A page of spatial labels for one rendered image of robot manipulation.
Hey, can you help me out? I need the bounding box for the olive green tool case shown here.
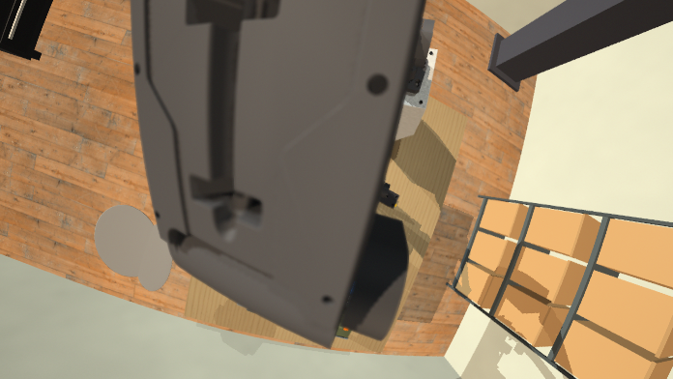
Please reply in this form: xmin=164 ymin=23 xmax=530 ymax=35
xmin=336 ymin=324 xmax=352 ymax=337

